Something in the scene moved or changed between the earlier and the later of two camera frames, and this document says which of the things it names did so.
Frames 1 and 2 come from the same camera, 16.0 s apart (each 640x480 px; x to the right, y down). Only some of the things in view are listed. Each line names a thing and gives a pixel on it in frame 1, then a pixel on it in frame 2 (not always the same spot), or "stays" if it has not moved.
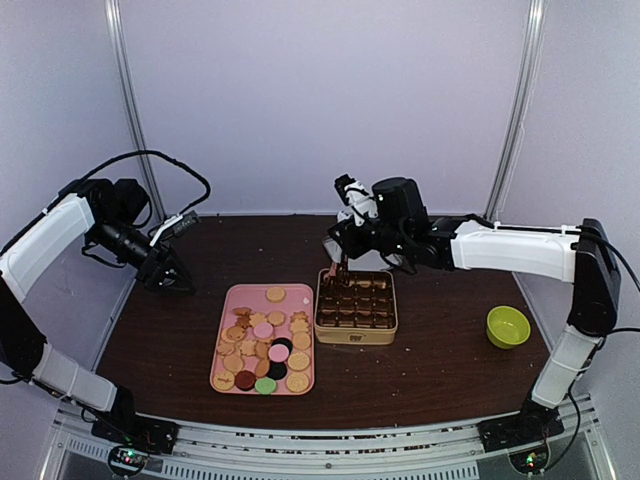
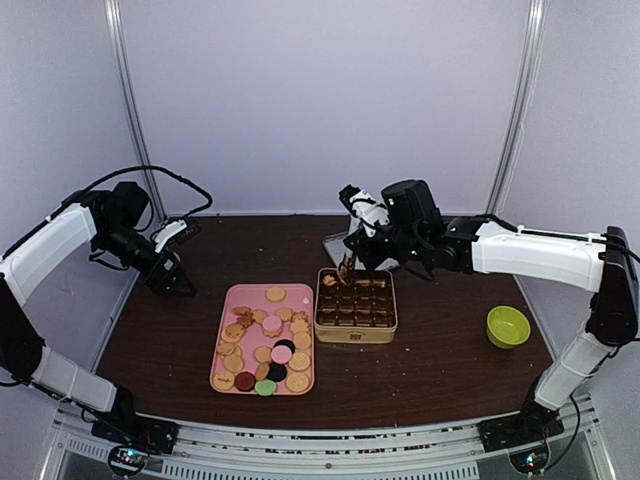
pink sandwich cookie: x=263 y=330 → x=272 y=323
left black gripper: x=151 y=277 stays
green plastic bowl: x=507 y=327 stays
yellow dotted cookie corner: x=297 y=382 stays
